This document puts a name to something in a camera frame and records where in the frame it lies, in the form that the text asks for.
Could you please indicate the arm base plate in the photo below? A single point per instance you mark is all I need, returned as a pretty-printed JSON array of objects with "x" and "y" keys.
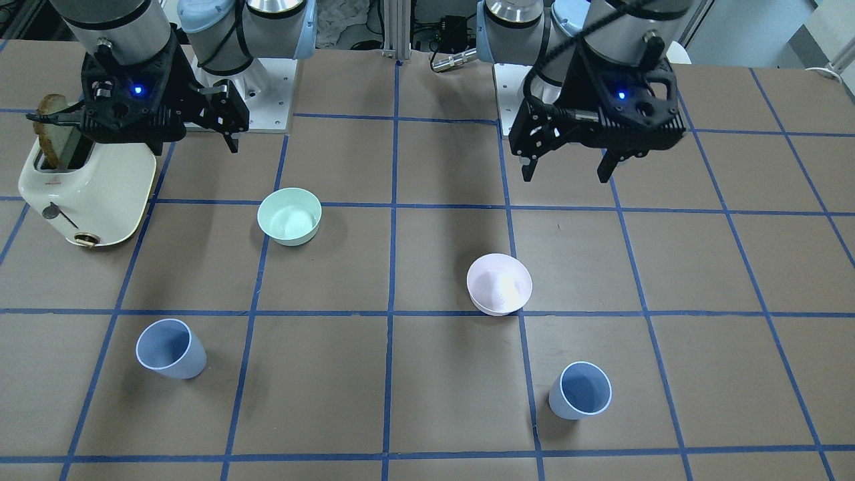
[
  {"x": 267, "y": 87},
  {"x": 508, "y": 82}
]

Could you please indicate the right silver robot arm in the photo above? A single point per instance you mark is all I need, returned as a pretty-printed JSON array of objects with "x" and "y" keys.
[{"x": 219, "y": 38}]

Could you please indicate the cream white toaster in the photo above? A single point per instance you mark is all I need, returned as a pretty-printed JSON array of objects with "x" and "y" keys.
[{"x": 100, "y": 200}]

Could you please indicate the pink bowl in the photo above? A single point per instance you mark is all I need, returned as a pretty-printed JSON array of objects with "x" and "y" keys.
[{"x": 498, "y": 285}]

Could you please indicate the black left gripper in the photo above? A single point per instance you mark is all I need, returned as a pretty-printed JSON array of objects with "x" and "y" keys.
[{"x": 542, "y": 110}]

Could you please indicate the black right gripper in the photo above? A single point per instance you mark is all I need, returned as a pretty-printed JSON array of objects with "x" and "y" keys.
[{"x": 189, "y": 93}]

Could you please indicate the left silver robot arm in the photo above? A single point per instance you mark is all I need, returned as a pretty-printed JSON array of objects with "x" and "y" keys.
[{"x": 543, "y": 35}]

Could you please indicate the slice of toast bread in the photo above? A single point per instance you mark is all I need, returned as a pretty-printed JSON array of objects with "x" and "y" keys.
[{"x": 57, "y": 144}]

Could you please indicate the mint green bowl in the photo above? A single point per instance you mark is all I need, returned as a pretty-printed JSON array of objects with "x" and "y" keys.
[{"x": 290, "y": 216}]

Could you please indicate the blue cup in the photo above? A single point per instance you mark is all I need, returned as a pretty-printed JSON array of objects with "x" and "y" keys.
[
  {"x": 169, "y": 347},
  {"x": 582, "y": 390}
]

